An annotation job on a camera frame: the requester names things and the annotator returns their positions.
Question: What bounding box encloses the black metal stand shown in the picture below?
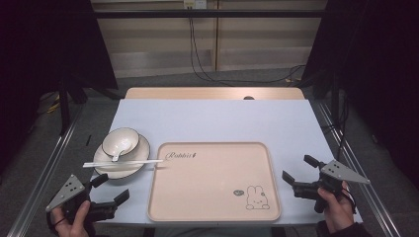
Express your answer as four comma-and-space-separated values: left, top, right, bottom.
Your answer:
57, 78, 72, 135

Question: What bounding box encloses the white chopstick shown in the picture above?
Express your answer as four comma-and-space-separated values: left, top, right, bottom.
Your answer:
82, 159, 165, 167
82, 162, 156, 169

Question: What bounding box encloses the aluminium rail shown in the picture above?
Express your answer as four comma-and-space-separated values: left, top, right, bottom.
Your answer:
6, 98, 86, 237
315, 101, 403, 237

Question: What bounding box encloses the white plate with dark rim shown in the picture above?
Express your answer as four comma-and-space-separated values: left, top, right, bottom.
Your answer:
93, 133, 151, 181

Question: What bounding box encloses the white wall socket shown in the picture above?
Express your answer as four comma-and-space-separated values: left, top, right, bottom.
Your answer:
183, 0, 209, 10

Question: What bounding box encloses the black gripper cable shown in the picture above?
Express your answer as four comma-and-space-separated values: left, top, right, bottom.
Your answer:
341, 188, 359, 215

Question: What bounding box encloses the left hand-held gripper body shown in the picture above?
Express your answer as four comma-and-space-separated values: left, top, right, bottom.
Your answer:
44, 174, 118, 223

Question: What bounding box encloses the person's right hand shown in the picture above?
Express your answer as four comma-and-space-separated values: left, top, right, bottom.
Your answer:
317, 180, 358, 235

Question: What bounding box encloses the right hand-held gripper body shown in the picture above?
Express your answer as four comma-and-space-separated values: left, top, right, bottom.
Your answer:
292, 159, 372, 214

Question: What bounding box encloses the light blue table mat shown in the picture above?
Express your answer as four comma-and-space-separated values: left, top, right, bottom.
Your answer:
88, 98, 364, 228

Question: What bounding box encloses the black curtain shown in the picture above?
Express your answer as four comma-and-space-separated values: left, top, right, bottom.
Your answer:
300, 0, 419, 181
0, 0, 119, 172

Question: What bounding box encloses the black cable on floor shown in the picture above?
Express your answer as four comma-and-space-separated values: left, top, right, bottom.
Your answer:
187, 17, 306, 85

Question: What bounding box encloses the black horizontal frame bar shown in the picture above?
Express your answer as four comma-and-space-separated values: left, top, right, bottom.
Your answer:
93, 9, 326, 20

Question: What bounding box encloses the white bowl with dark rim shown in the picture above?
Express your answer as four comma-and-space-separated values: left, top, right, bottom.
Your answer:
101, 126, 140, 159

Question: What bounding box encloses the pink tray with rabbit print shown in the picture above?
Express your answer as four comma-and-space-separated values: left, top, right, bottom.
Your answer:
146, 141, 283, 223

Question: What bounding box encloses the yellow cable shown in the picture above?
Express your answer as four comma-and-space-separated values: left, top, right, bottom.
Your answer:
45, 94, 62, 115

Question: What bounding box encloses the person's left hand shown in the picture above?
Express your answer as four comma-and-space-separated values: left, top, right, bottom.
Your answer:
48, 199, 97, 237

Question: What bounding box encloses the white ceramic spoon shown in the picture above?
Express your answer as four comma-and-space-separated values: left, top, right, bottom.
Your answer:
111, 141, 133, 163

